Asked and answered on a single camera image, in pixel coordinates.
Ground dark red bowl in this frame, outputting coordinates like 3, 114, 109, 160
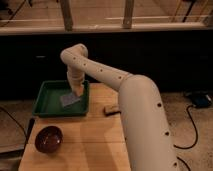
35, 126, 63, 154

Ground black power adapter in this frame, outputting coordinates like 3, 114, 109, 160
191, 93, 212, 108

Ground green plastic tray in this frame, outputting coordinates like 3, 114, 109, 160
33, 80, 89, 118

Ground black cable on floor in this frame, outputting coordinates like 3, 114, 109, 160
173, 104, 199, 171

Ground wooden frame post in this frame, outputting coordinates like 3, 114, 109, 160
122, 0, 134, 29
60, 0, 73, 31

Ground small wooden block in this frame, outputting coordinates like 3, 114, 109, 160
104, 105, 120, 116

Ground blue grey sponge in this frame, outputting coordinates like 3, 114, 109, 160
60, 93, 80, 107

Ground left wooden frame post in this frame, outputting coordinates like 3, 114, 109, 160
60, 0, 73, 31

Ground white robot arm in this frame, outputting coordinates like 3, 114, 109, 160
60, 44, 180, 171

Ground right wooden frame post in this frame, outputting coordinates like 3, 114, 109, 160
122, 0, 134, 29

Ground black cable left floor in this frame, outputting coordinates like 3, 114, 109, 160
0, 106, 28, 139

